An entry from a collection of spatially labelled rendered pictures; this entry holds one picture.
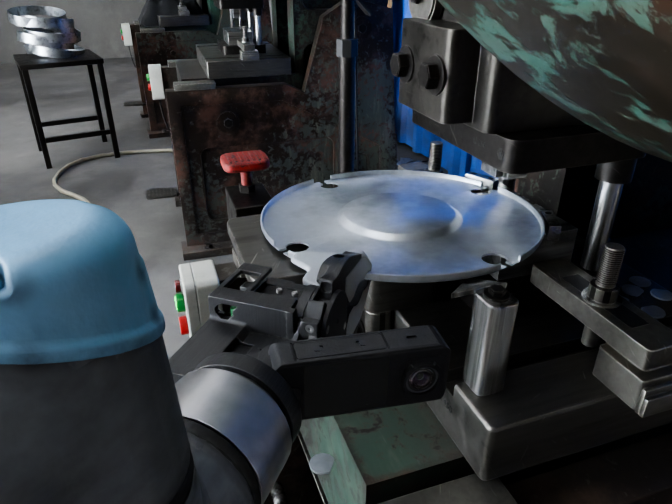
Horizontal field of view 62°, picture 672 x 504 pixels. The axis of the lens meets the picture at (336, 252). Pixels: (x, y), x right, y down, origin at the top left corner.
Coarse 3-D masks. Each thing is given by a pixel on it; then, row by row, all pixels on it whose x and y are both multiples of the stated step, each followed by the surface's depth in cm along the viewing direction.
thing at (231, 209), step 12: (228, 192) 86; (240, 192) 86; (252, 192) 86; (264, 192) 86; (228, 204) 88; (240, 204) 82; (252, 204) 82; (264, 204) 82; (228, 216) 90; (240, 216) 82
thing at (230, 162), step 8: (232, 152) 86; (240, 152) 86; (248, 152) 86; (256, 152) 86; (224, 160) 83; (232, 160) 83; (240, 160) 83; (248, 160) 83; (256, 160) 83; (264, 160) 83; (224, 168) 82; (232, 168) 82; (240, 168) 82; (248, 168) 82; (256, 168) 83; (264, 168) 83; (248, 176) 85; (248, 184) 86
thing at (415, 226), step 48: (288, 192) 66; (336, 192) 66; (384, 192) 66; (432, 192) 66; (288, 240) 54; (336, 240) 53; (384, 240) 53; (432, 240) 53; (480, 240) 53; (528, 240) 53
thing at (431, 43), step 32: (416, 0) 53; (416, 32) 52; (448, 32) 47; (416, 64) 53; (448, 64) 48; (480, 64) 48; (416, 96) 54; (448, 96) 49; (480, 96) 49; (512, 96) 48; (480, 128) 50; (512, 128) 49; (544, 128) 50
